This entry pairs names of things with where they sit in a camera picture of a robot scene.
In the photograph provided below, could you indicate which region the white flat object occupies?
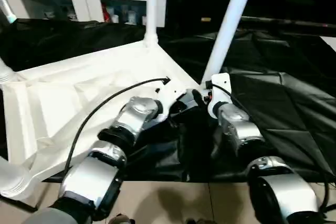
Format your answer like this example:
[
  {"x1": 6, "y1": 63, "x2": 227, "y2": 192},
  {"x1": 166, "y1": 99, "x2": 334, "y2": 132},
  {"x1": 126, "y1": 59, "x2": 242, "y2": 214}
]
[{"x1": 321, "y1": 36, "x2": 336, "y2": 51}]

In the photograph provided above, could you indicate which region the small white blue box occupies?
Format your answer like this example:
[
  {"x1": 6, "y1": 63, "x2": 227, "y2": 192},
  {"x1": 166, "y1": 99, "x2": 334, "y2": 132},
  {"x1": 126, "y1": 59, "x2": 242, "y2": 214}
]
[{"x1": 126, "y1": 10, "x2": 137, "y2": 25}]

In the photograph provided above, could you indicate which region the black left camera cable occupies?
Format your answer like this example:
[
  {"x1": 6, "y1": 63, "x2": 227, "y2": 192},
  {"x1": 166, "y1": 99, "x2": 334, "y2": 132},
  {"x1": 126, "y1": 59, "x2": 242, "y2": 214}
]
[{"x1": 64, "y1": 76, "x2": 171, "y2": 175}]

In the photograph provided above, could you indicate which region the dark metal rod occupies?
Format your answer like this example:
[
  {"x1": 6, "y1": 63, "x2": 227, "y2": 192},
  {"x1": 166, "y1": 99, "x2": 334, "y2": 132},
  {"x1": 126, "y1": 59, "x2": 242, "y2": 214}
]
[{"x1": 240, "y1": 16, "x2": 336, "y2": 29}]

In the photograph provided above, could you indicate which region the black metal frame strut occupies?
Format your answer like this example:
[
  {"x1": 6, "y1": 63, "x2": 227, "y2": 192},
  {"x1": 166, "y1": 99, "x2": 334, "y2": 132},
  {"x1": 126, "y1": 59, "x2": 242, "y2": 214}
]
[{"x1": 0, "y1": 194, "x2": 39, "y2": 214}]

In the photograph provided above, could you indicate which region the white plastic table top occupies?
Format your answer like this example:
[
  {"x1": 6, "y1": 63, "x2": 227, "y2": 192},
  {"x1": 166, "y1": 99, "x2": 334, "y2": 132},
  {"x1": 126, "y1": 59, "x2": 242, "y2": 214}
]
[{"x1": 0, "y1": 39, "x2": 204, "y2": 201}]

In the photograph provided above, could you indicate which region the white plastic table leg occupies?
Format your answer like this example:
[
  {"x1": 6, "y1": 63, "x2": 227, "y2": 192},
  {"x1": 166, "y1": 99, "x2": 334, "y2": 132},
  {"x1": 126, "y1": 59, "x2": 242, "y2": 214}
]
[
  {"x1": 201, "y1": 0, "x2": 259, "y2": 86},
  {"x1": 0, "y1": 155, "x2": 30, "y2": 196},
  {"x1": 143, "y1": 0, "x2": 160, "y2": 48},
  {"x1": 0, "y1": 57, "x2": 14, "y2": 83}
]

